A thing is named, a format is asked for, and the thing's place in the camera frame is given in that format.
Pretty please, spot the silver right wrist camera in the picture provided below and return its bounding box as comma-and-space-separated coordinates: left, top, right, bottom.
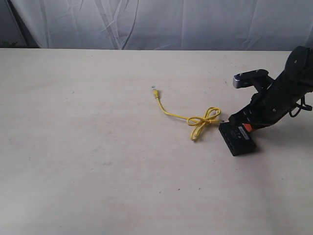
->
233, 69, 268, 89

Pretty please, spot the yellow ethernet cable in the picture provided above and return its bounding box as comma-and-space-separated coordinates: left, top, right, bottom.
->
150, 85, 225, 142

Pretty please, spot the white backdrop curtain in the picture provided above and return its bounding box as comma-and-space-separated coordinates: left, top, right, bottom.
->
0, 0, 313, 50

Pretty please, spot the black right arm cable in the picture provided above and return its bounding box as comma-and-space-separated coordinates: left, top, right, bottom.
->
288, 94, 313, 118

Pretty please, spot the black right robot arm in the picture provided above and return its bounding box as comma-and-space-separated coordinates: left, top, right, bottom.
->
229, 46, 313, 132

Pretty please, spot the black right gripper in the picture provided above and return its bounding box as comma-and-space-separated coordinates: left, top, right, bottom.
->
229, 74, 305, 133

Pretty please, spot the black rectangular adapter box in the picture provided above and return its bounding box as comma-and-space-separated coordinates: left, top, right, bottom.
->
219, 122, 256, 157

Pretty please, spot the green plant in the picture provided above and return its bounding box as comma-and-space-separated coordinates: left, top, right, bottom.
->
0, 41, 18, 48

